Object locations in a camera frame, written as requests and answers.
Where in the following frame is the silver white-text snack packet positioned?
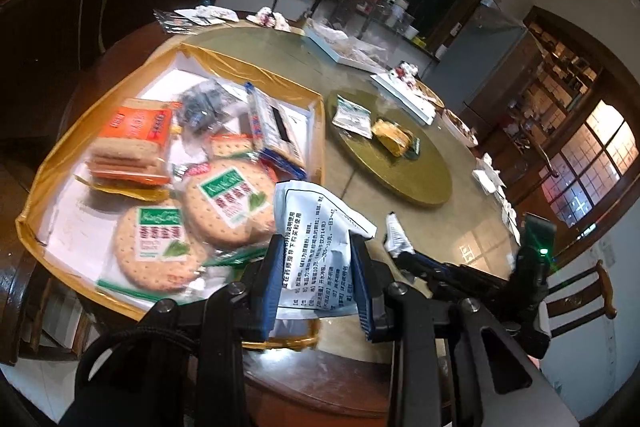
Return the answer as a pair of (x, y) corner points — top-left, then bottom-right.
(273, 180), (376, 320)

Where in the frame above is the round green-label cracker pack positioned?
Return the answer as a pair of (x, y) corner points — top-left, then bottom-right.
(96, 199), (207, 301)

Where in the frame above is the yellow biscuit packet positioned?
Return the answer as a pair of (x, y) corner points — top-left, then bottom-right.
(371, 118), (421, 159)

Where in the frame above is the white landscape-print snack bag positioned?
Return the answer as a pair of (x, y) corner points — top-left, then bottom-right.
(332, 94), (372, 140)

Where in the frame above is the clear blue-edged cracker sleeve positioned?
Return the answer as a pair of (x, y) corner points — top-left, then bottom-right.
(244, 82), (307, 180)

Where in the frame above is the orange soda cracker pack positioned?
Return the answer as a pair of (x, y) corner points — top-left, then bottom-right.
(89, 98), (174, 165)
(204, 133), (254, 158)

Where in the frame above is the green pea snack packet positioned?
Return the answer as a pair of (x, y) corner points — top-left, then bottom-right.
(203, 242), (268, 267)

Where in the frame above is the yellow-wrapped cracker stack pack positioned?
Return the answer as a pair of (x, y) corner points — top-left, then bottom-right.
(75, 156), (170, 202)

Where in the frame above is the golden lazy susan turntable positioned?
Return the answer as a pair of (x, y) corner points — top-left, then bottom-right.
(326, 89), (452, 208)

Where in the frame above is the wooden chair right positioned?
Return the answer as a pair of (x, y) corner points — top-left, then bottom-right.
(547, 259), (617, 338)

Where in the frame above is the white tissues right edge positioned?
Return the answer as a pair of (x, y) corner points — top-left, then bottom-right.
(472, 154), (521, 245)

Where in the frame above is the bowl with food scraps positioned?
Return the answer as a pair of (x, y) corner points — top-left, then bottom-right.
(442, 108), (478, 148)

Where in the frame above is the yellow-taped white cardboard tray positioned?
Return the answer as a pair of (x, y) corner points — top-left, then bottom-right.
(15, 43), (326, 321)

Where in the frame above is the white flat box right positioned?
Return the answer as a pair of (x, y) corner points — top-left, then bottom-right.
(370, 72), (436, 126)

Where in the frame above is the grey refrigerator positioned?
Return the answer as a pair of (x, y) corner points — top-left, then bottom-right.
(425, 4), (541, 112)

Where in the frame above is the white food tray far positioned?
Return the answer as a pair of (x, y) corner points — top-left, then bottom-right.
(304, 20), (388, 74)

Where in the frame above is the dark wooden side chair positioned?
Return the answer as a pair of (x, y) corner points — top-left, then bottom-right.
(1, 168), (91, 365)

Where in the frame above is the clear acrylic box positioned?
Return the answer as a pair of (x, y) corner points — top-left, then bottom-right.
(308, 0), (413, 63)

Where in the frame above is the white tumbler with straw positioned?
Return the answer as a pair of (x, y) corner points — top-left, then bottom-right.
(385, 0), (409, 28)

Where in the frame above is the crumpled tissue with spoon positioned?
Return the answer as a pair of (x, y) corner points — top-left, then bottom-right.
(246, 0), (291, 32)

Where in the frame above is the white napkin pile left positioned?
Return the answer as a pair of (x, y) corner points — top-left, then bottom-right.
(175, 5), (239, 26)

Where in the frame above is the clear plastic wrapper on table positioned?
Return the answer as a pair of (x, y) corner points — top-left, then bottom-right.
(153, 10), (198, 35)

